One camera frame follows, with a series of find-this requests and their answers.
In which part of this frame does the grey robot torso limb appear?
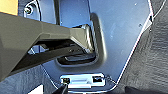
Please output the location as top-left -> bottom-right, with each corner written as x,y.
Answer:
0,11 -> 97,83

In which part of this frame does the thin robot cable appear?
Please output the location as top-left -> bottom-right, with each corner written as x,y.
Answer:
39,65 -> 122,90

